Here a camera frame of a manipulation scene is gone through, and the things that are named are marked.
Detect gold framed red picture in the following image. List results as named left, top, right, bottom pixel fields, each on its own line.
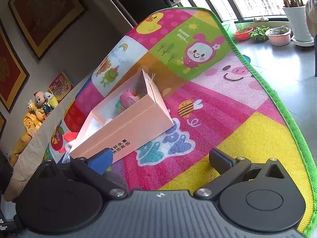
left=8, top=0, right=86, bottom=60

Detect colourful cartoon play mat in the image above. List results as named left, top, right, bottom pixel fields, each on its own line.
left=44, top=8, right=316, bottom=237

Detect baby doll toy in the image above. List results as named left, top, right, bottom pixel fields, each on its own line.
left=33, top=91, right=46, bottom=108

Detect pink round toy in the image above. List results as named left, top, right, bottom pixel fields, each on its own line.
left=120, top=88, right=138, bottom=108

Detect white pot palm plant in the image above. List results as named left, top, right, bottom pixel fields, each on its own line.
left=283, top=0, right=314, bottom=47

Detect pink cardboard box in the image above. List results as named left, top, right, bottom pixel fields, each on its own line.
left=70, top=70, right=174, bottom=162

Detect blue tissue pack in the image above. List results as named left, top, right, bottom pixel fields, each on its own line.
left=61, top=152, right=72, bottom=164

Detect green leafy plant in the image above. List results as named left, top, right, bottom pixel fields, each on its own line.
left=249, top=26, right=270, bottom=43

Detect red picture book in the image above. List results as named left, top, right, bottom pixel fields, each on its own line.
left=48, top=71, right=74, bottom=102

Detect yellow plush toy pile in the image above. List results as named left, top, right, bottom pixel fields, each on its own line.
left=10, top=109, right=46, bottom=167

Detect pink flower pot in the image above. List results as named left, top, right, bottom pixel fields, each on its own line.
left=265, top=26, right=291, bottom=46

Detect white red toy rocket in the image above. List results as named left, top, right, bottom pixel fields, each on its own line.
left=59, top=132, right=78, bottom=153

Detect red flower pot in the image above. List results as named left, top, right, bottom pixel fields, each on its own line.
left=234, top=27, right=254, bottom=41

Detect teal round toy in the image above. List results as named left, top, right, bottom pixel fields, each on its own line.
left=115, top=101, right=126, bottom=113

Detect grey sofa cushion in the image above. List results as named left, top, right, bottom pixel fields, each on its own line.
left=4, top=75, right=90, bottom=202

